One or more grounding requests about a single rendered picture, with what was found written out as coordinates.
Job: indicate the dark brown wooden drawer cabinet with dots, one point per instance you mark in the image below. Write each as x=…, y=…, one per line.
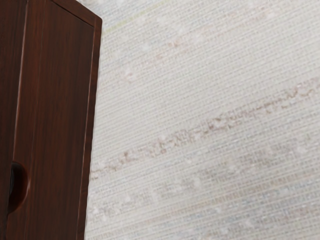
x=50, y=112

